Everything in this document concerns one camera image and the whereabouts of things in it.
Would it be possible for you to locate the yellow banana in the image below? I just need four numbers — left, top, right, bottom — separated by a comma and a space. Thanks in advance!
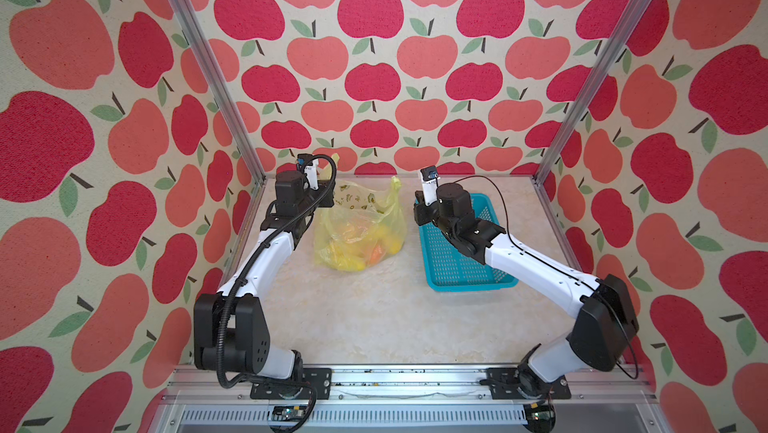
327, 251, 367, 272

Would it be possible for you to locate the front aluminium frame rail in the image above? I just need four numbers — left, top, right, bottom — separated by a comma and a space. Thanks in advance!
147, 364, 672, 432

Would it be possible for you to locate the aluminium corner post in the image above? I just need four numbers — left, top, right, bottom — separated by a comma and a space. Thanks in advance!
532, 0, 652, 188
168, 0, 267, 188

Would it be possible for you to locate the yellow translucent plastic bag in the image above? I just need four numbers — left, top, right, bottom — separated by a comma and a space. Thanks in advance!
313, 176, 407, 268

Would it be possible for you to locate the teal plastic mesh basket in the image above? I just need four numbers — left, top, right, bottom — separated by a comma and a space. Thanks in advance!
422, 192, 520, 293

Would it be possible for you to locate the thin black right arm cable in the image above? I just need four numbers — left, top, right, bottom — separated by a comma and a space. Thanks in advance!
449, 174, 642, 380

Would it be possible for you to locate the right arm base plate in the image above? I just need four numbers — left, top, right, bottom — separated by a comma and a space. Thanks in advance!
479, 367, 572, 400

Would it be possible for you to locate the left rear aluminium corner post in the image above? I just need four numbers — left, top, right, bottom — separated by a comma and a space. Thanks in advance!
168, 0, 267, 188

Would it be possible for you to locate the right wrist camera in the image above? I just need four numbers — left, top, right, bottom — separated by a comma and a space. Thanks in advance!
419, 165, 439, 206

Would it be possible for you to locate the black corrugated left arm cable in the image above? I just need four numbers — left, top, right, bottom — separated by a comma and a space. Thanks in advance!
215, 153, 339, 433

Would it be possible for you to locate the orange fruit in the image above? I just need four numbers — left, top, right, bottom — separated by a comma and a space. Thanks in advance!
367, 243, 387, 266

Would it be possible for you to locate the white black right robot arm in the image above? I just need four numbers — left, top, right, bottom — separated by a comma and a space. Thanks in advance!
414, 179, 639, 399

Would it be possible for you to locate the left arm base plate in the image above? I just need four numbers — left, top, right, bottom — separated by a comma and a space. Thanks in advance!
250, 367, 333, 401

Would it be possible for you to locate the right rear aluminium corner post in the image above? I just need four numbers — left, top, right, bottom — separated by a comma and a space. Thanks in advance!
532, 0, 652, 188

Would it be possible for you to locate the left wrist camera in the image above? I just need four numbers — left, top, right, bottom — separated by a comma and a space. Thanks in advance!
296, 153, 319, 191

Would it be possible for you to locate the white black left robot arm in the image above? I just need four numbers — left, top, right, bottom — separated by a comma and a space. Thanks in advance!
193, 168, 335, 388

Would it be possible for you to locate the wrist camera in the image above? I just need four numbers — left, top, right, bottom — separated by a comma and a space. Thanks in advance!
419, 165, 439, 206
296, 153, 319, 191

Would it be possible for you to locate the small circuit board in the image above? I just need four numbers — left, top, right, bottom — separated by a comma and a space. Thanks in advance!
270, 405, 306, 423

